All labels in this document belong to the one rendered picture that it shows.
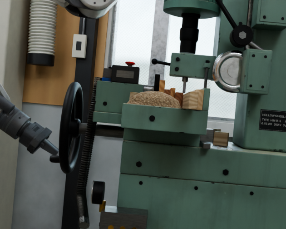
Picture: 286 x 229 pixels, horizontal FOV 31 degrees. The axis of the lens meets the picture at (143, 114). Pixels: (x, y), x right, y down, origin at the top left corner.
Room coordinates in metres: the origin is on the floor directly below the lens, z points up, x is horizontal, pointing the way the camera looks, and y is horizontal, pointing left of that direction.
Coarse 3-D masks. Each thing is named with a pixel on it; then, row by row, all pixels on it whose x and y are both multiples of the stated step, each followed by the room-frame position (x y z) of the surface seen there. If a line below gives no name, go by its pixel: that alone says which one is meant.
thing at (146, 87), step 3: (156, 75) 1.51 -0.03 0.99; (159, 75) 1.51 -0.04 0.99; (156, 78) 1.51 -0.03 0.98; (159, 78) 1.51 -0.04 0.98; (156, 81) 1.51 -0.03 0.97; (159, 81) 1.51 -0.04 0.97; (156, 84) 1.51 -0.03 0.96; (144, 87) 1.55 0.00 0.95; (147, 87) 1.55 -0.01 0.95; (150, 87) 1.55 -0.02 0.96; (153, 87) 1.55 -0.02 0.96; (156, 87) 1.51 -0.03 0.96; (144, 90) 1.55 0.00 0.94; (147, 90) 1.55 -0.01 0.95; (150, 90) 1.55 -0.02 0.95; (153, 90) 1.52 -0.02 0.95; (156, 90) 1.51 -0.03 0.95
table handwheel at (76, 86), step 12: (72, 84) 1.57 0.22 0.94; (72, 96) 1.52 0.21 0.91; (72, 108) 1.59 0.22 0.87; (60, 120) 1.49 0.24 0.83; (72, 120) 1.60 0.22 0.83; (60, 132) 1.48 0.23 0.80; (72, 132) 1.59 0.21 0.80; (84, 132) 1.60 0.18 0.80; (96, 132) 1.60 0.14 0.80; (108, 132) 1.60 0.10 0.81; (120, 132) 1.60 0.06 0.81; (60, 144) 1.48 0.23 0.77; (72, 144) 1.72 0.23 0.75; (60, 156) 1.50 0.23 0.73; (72, 156) 1.69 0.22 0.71; (72, 168) 1.62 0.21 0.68
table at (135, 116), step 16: (96, 112) 1.47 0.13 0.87; (128, 112) 1.26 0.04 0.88; (144, 112) 1.26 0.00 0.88; (160, 112) 1.26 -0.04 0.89; (176, 112) 1.26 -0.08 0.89; (192, 112) 1.26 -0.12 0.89; (144, 128) 1.26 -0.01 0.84; (160, 128) 1.26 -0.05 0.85; (176, 128) 1.26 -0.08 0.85; (192, 128) 1.26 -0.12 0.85
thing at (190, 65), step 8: (176, 56) 1.58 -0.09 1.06; (184, 56) 1.58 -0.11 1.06; (192, 56) 1.58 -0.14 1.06; (200, 56) 1.58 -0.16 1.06; (208, 56) 1.58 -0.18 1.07; (176, 64) 1.58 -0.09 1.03; (184, 64) 1.58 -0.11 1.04; (192, 64) 1.58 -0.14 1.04; (200, 64) 1.58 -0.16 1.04; (176, 72) 1.58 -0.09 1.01; (184, 72) 1.58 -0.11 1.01; (192, 72) 1.58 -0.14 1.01; (200, 72) 1.58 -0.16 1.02; (208, 72) 1.58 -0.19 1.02; (184, 80) 1.60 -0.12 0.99
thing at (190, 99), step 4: (188, 92) 1.21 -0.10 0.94; (192, 92) 1.17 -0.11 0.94; (196, 92) 1.17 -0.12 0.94; (184, 96) 1.37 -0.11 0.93; (188, 96) 1.20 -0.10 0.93; (192, 96) 1.17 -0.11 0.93; (196, 96) 1.17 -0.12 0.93; (184, 100) 1.35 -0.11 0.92; (188, 100) 1.19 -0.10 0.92; (192, 100) 1.17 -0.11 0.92; (196, 100) 1.17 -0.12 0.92; (184, 104) 1.34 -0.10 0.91; (188, 104) 1.17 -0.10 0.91; (192, 104) 1.17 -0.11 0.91; (196, 104) 1.17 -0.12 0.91; (184, 108) 1.32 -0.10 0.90; (188, 108) 1.17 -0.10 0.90; (192, 108) 1.17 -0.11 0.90; (196, 108) 1.17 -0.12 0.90
